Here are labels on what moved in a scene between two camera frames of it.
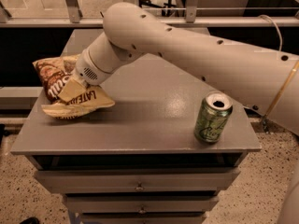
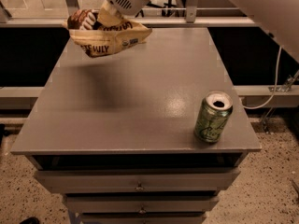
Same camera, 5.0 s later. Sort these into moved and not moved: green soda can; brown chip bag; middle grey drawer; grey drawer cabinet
Moved: brown chip bag
Not moved: green soda can; middle grey drawer; grey drawer cabinet
